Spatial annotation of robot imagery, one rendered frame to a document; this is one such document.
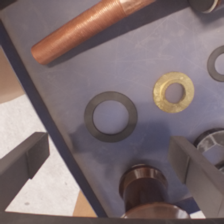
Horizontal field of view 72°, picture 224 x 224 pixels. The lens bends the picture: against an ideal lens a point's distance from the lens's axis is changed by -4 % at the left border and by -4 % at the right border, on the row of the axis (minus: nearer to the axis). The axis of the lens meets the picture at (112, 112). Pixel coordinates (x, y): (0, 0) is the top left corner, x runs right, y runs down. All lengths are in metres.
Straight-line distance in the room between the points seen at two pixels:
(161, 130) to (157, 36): 0.14
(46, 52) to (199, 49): 0.22
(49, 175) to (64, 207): 0.34
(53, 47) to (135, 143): 0.19
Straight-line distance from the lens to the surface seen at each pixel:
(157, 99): 0.25
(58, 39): 0.22
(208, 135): 0.29
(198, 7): 0.24
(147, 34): 0.26
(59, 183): 1.52
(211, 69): 0.28
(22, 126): 1.38
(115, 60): 0.25
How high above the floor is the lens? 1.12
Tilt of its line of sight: 76 degrees down
